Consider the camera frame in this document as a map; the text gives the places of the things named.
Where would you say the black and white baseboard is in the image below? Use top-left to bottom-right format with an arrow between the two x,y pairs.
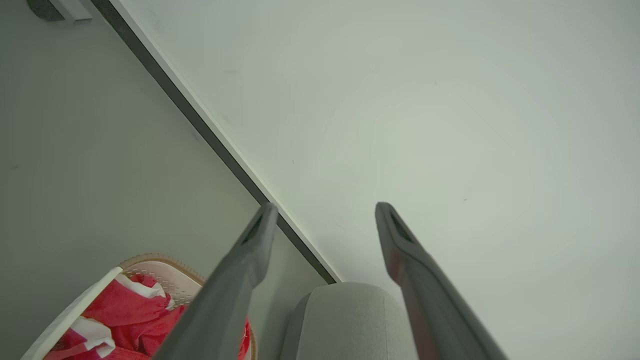
90,0 -> 344,286

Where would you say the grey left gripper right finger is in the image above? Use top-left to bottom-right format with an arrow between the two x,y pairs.
375,201 -> 509,360

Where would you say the white perforated laundry basket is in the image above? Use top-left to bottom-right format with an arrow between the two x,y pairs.
20,252 -> 258,360

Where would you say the grey fabric sofa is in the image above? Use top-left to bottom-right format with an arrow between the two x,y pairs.
279,281 -> 421,360

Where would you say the dark grey round object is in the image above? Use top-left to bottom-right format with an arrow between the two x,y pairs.
27,0 -> 66,22

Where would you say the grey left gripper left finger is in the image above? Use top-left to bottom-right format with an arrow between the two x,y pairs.
152,202 -> 279,360

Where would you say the red and white garment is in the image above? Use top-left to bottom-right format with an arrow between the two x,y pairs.
44,272 -> 251,360

